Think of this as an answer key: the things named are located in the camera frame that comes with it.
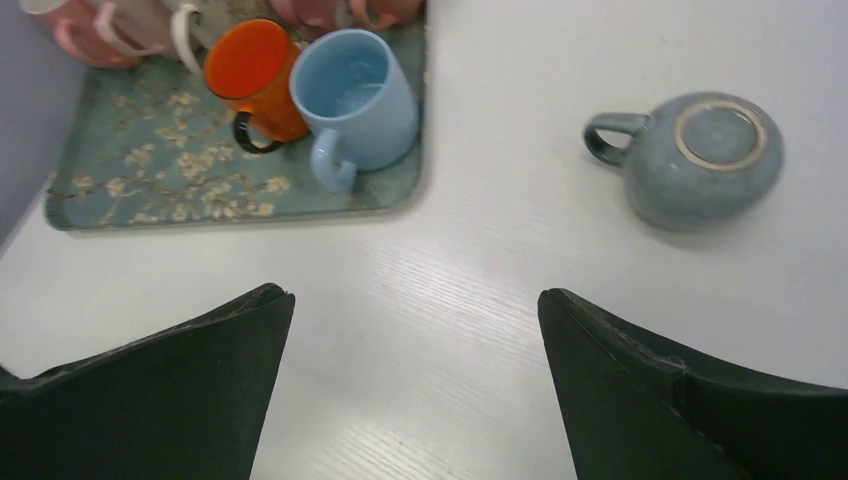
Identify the orange mug black handle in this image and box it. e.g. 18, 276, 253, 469
203, 18, 310, 154

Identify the blue floral blossom tray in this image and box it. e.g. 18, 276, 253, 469
44, 57, 423, 231

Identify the light blue ribbed mug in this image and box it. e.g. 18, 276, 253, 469
289, 29, 420, 195

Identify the smooth pink mug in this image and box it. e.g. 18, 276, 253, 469
18, 0, 141, 69

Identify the faceted pink mug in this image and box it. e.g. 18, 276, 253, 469
91, 0, 177, 59

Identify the speckled dark pink mug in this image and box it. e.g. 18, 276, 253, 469
270, 0, 351, 33

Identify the salmon dotted mug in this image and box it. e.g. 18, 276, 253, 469
349, 0, 425, 31

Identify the grey-blue round mug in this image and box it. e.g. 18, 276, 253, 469
583, 91, 785, 232

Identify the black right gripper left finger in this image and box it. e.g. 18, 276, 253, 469
1, 283, 296, 479

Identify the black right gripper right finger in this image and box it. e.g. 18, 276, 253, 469
537, 289, 847, 479

